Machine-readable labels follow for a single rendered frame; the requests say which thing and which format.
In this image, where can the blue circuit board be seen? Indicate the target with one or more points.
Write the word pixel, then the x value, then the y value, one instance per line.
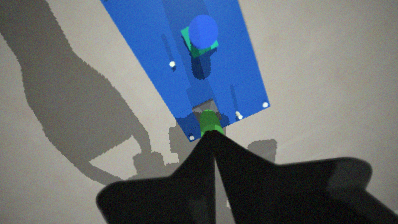
pixel 223 69

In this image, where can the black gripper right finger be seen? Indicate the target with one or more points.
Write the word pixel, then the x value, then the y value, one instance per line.
pixel 253 184

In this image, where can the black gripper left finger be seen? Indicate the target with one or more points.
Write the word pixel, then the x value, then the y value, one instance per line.
pixel 187 194

